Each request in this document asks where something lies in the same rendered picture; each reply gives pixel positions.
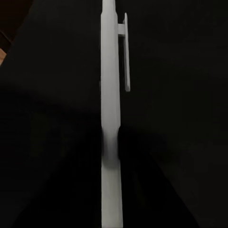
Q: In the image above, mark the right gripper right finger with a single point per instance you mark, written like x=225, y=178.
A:
x=166, y=208

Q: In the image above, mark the pen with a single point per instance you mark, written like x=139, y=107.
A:
x=111, y=180

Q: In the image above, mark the desk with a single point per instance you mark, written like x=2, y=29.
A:
x=50, y=94

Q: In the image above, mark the cabinet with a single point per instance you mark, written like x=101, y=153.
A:
x=12, y=16

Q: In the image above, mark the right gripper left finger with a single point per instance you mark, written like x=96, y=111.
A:
x=49, y=206

